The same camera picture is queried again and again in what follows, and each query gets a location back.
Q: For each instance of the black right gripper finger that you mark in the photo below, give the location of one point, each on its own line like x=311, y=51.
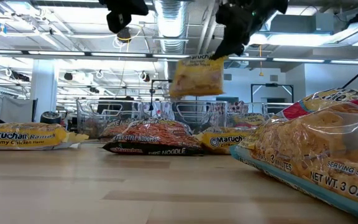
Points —
x=236, y=51
x=227, y=46

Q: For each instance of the yellow creamy chicken ramen pack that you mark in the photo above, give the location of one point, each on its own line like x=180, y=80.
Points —
x=225, y=141
x=20, y=137
x=197, y=77

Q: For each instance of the black ceiling spotlight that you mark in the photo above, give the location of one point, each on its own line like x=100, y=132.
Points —
x=124, y=38

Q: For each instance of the bright ceiling lamp panel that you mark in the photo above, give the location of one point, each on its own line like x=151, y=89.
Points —
x=291, y=40

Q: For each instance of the long overhead light bar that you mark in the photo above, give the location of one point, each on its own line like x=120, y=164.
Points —
x=120, y=55

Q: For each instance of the clear plastic bin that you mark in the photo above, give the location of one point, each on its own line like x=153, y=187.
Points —
x=166, y=109
x=85, y=118
x=275, y=107

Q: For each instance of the small black hanging spotlight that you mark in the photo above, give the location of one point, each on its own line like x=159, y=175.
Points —
x=147, y=77
x=68, y=76

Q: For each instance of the black round pot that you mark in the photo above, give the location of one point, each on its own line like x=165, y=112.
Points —
x=51, y=116

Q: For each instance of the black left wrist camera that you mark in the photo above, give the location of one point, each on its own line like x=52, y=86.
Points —
x=119, y=22

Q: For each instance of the grey wall vent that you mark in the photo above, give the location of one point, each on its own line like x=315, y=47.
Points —
x=273, y=77
x=228, y=77

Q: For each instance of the black metal frame stand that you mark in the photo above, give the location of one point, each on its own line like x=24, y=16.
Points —
x=272, y=84

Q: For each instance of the wide silver ventilation duct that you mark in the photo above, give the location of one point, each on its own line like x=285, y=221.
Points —
x=171, y=28

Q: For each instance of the grey partition wall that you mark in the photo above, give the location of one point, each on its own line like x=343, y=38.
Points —
x=14, y=107

